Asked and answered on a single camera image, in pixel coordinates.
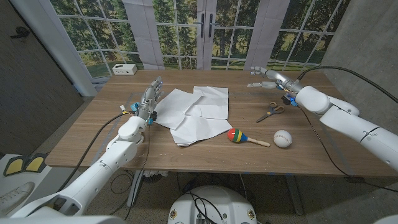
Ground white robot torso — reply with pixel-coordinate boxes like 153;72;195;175
167;185;258;224

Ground grey table leg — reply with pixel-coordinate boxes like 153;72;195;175
285;174;304;216

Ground printed window backdrop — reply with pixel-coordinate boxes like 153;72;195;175
49;0;351;78

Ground yellow and black pad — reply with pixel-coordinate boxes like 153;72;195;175
24;152;47;174
2;155;27;177

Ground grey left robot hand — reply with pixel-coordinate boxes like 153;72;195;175
136;76;165;121

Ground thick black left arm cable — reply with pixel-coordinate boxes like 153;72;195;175
57;112;137;192

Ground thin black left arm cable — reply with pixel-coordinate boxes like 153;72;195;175
124;124;152;220

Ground white baseball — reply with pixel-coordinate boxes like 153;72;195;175
273;129;293;148

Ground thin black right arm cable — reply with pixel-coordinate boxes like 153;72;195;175
297;105;398;194

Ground white power strip box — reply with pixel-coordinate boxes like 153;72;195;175
112;63;138;76

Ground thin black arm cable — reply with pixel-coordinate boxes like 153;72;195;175
297;105;398;194
124;124;152;220

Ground colourful wooden maraca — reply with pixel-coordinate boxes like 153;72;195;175
226;128;271;147

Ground black floor cable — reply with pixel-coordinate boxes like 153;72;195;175
108;170;134;215

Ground white table leg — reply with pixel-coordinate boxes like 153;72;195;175
126;170;144;208

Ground grey scissors with orange handles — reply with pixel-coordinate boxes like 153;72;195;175
256;101;285;124

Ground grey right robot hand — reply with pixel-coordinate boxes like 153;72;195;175
247;66;304;93

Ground white pillar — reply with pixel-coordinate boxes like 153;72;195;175
11;0;99;97

